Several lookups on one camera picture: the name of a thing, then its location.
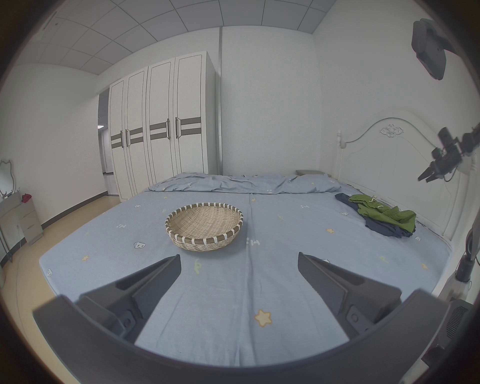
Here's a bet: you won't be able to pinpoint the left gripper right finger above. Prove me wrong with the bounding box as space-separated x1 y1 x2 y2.
298 252 403 342

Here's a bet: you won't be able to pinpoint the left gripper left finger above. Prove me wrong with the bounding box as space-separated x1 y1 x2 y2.
77 254 182 344

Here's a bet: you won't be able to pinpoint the green shorts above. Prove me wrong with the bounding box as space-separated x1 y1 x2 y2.
349 194 417 233

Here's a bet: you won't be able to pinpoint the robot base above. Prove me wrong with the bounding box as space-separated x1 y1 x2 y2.
424 259 480 384

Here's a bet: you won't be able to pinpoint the dark blue garment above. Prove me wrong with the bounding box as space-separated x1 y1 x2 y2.
335 192 415 238

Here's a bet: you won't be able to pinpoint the round woven basket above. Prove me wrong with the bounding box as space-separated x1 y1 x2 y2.
164 202 244 253

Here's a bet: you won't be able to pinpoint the pale blue quilt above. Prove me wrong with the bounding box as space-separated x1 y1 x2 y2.
145 172 342 195

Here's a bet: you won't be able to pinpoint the white dressing table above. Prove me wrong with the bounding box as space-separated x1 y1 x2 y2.
0 159 44 263

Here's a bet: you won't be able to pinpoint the white wardrobe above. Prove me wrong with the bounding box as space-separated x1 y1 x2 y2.
108 50 222 201

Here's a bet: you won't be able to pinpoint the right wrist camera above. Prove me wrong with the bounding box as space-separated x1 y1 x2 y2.
431 127 459 158

